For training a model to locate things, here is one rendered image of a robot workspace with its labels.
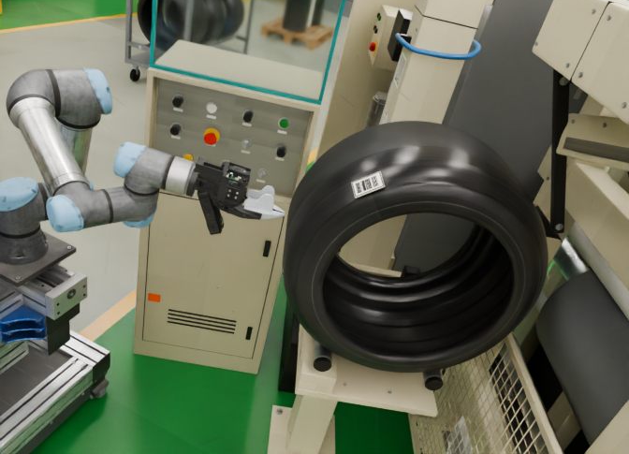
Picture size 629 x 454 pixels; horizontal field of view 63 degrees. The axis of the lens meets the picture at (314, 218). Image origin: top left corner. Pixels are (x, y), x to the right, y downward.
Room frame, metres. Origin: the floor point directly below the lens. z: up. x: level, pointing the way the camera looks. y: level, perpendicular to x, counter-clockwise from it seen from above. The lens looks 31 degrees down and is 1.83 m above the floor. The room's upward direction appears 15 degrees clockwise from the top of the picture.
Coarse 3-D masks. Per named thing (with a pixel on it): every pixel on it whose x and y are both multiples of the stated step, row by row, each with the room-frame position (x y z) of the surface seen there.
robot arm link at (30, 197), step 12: (12, 180) 1.23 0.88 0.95; (24, 180) 1.24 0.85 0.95; (0, 192) 1.17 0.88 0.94; (12, 192) 1.18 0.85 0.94; (24, 192) 1.19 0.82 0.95; (36, 192) 1.21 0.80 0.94; (0, 204) 1.15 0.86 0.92; (12, 204) 1.15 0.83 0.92; (24, 204) 1.17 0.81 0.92; (36, 204) 1.20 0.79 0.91; (0, 216) 1.15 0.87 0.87; (12, 216) 1.15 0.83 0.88; (24, 216) 1.17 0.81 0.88; (36, 216) 1.19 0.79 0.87; (0, 228) 1.15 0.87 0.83; (12, 228) 1.15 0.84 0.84; (24, 228) 1.17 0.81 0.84; (36, 228) 1.20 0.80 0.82
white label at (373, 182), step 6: (372, 174) 0.90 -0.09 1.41; (378, 174) 0.89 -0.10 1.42; (360, 180) 0.89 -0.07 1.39; (366, 180) 0.89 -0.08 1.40; (372, 180) 0.89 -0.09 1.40; (378, 180) 0.88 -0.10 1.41; (354, 186) 0.88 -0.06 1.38; (360, 186) 0.88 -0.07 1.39; (366, 186) 0.88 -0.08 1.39; (372, 186) 0.87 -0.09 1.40; (378, 186) 0.87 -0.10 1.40; (384, 186) 0.87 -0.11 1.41; (354, 192) 0.87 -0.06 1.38; (360, 192) 0.87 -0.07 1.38; (366, 192) 0.86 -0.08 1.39
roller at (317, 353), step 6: (318, 348) 0.92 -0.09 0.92; (324, 348) 0.92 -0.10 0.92; (318, 354) 0.90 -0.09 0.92; (324, 354) 0.90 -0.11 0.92; (330, 354) 0.91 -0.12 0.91; (318, 360) 0.88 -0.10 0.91; (324, 360) 0.88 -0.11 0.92; (330, 360) 0.89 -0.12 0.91; (318, 366) 0.88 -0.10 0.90; (324, 366) 0.88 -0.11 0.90; (330, 366) 0.89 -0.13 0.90
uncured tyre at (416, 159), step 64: (384, 128) 1.08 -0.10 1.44; (448, 128) 1.10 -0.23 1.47; (320, 192) 0.92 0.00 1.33; (384, 192) 0.87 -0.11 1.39; (448, 192) 0.88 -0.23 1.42; (512, 192) 0.93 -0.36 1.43; (320, 256) 0.86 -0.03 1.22; (512, 256) 0.90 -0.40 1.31; (320, 320) 0.86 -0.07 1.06; (384, 320) 1.09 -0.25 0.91; (448, 320) 1.07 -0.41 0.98; (512, 320) 0.91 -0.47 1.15
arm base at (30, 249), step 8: (0, 232) 1.15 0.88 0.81; (32, 232) 1.18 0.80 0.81; (40, 232) 1.22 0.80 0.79; (0, 240) 1.15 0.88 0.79; (8, 240) 1.14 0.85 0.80; (16, 240) 1.15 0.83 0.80; (24, 240) 1.16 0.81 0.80; (32, 240) 1.18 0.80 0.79; (40, 240) 1.21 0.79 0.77; (0, 248) 1.14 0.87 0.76; (8, 248) 1.14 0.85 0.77; (16, 248) 1.15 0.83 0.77; (24, 248) 1.16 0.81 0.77; (32, 248) 1.17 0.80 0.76; (40, 248) 1.19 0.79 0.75; (48, 248) 1.24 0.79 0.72; (0, 256) 1.13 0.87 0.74; (8, 256) 1.13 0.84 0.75; (16, 256) 1.14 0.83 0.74; (24, 256) 1.15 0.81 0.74; (32, 256) 1.16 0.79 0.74; (40, 256) 1.19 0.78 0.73; (8, 264) 1.13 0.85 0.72; (16, 264) 1.13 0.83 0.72
